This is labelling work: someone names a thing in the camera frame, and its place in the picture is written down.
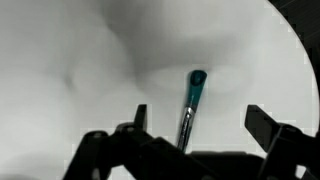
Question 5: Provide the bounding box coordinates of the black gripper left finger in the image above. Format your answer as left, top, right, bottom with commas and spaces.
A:
134, 104, 147, 130

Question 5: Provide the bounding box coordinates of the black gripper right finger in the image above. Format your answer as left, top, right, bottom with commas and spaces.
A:
245, 105, 280, 152

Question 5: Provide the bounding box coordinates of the teal capped marker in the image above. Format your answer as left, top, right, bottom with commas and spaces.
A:
177, 70, 207, 152

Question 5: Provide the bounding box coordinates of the round white table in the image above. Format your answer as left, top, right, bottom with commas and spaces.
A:
0, 0, 319, 180

